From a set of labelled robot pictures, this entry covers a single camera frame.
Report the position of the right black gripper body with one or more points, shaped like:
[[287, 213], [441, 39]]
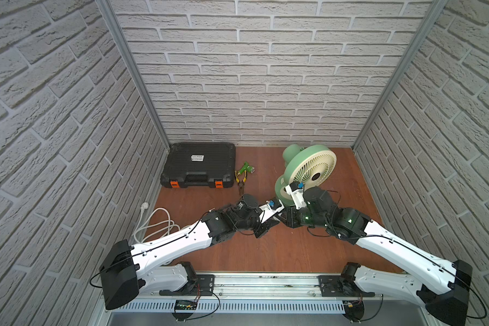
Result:
[[295, 219]]

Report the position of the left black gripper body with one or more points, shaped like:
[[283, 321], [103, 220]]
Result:
[[259, 222]]

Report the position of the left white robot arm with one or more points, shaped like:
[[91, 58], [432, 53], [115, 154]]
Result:
[[131, 269]]

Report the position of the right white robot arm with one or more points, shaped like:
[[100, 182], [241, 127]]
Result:
[[441, 287]]

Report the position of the green desk fan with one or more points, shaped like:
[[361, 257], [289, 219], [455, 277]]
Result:
[[310, 166]]

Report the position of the green spray nozzle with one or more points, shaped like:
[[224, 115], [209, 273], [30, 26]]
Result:
[[246, 168]]

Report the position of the black plastic tool case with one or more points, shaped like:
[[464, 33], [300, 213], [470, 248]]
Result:
[[216, 171]]

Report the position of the white label sticker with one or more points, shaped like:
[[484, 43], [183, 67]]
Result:
[[197, 158]]

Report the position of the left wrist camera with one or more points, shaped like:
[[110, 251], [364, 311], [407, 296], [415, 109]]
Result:
[[272, 210]]

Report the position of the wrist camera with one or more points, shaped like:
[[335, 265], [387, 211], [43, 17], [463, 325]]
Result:
[[296, 191], [272, 210]]

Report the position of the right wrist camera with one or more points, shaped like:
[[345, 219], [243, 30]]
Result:
[[296, 191]]

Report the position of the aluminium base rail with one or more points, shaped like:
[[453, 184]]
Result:
[[255, 293]]

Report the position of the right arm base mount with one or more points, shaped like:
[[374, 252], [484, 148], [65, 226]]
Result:
[[336, 286]]

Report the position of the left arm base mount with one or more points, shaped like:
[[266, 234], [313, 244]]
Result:
[[202, 286]]

